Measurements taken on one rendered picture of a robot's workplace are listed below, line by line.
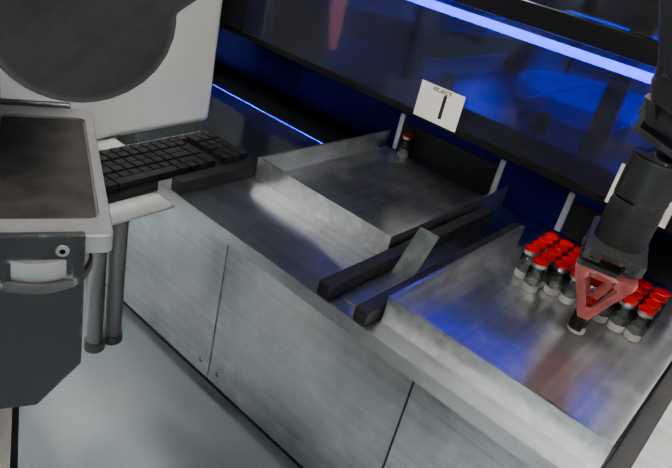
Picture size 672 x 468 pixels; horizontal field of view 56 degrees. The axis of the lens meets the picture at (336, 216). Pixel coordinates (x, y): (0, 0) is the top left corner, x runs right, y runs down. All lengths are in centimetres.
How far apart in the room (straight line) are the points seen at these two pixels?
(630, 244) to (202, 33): 88
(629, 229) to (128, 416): 136
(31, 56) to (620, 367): 70
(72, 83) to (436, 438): 108
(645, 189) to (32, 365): 60
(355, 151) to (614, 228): 54
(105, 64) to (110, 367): 165
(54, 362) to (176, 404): 128
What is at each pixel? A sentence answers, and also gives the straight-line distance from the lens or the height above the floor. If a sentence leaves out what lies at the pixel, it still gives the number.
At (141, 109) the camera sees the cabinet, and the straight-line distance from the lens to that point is 126.
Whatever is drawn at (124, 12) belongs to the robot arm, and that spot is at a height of 123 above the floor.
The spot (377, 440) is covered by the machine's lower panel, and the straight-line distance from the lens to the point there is 138.
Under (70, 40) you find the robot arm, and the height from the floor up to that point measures 122.
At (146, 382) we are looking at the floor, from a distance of 187.
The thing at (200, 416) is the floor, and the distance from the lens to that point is 179.
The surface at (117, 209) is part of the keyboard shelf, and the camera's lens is 101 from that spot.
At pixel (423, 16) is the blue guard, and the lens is 107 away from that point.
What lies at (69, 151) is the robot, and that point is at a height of 104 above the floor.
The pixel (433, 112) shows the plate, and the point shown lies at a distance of 106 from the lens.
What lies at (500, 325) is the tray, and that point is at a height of 88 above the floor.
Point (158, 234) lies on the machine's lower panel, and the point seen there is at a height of 40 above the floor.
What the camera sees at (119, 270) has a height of 41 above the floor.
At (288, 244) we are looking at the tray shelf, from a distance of 82.
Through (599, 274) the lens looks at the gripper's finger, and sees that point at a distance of 76.
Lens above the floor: 130
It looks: 27 degrees down
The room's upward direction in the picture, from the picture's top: 14 degrees clockwise
